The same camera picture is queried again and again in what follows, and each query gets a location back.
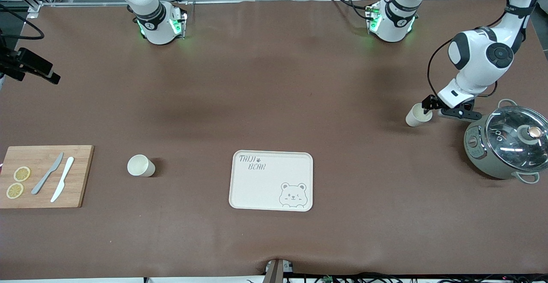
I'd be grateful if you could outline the metal camera stand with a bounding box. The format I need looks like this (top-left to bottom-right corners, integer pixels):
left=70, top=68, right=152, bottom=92
left=265, top=259, right=295, bottom=283

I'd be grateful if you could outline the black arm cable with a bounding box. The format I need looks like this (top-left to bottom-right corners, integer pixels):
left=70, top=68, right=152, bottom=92
left=427, top=0, right=536, bottom=100
left=0, top=4, right=45, bottom=40

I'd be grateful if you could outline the glass pot lid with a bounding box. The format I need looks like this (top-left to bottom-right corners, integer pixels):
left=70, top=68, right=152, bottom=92
left=486, top=105, right=548, bottom=168

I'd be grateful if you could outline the cream bear print tray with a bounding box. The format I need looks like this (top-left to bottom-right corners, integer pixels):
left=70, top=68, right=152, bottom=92
left=229, top=150, right=314, bottom=212

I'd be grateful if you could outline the white plastic knife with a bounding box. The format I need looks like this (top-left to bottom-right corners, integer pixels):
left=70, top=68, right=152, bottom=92
left=51, top=157, right=75, bottom=203

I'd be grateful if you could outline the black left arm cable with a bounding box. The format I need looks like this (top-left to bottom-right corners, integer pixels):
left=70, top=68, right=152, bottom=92
left=427, top=0, right=536, bottom=100

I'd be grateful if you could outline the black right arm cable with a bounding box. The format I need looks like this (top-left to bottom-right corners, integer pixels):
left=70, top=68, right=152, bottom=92
left=0, top=4, right=45, bottom=40

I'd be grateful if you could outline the grey plastic knife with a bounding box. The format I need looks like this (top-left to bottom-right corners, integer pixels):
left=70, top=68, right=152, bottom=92
left=31, top=152, right=64, bottom=195

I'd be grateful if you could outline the brown table mat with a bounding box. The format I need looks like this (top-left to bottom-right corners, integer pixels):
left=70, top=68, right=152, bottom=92
left=0, top=0, right=548, bottom=280

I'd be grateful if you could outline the grey-green electric pot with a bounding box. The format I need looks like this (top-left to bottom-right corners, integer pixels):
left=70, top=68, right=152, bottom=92
left=464, top=99, right=548, bottom=184

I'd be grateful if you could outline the white IKEA cup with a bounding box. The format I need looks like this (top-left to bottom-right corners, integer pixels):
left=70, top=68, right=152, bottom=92
left=405, top=103, right=433, bottom=127
left=127, top=155, right=156, bottom=177

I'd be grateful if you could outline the wooden cutting board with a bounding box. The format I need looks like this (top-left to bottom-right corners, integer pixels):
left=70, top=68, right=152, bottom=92
left=0, top=145, right=94, bottom=209

